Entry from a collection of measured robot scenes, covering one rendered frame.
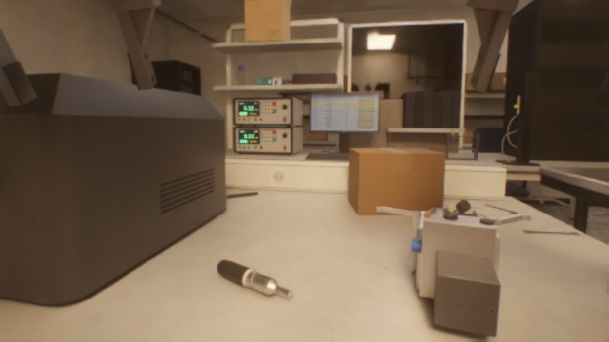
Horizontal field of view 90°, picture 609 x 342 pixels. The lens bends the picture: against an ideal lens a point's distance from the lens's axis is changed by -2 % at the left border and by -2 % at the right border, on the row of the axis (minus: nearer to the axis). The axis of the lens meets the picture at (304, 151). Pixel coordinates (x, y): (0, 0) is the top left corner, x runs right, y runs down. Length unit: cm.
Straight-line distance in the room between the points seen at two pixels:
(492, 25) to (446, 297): 28
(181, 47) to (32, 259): 553
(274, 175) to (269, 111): 124
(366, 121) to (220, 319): 197
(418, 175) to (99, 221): 68
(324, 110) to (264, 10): 91
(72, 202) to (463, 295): 47
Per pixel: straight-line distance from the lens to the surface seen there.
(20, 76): 45
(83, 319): 49
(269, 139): 229
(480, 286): 39
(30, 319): 53
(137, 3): 36
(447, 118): 256
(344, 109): 229
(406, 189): 84
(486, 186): 112
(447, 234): 44
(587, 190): 106
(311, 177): 107
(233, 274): 49
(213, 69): 559
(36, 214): 50
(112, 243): 54
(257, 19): 264
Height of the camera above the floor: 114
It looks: 5 degrees down
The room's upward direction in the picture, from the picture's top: straight up
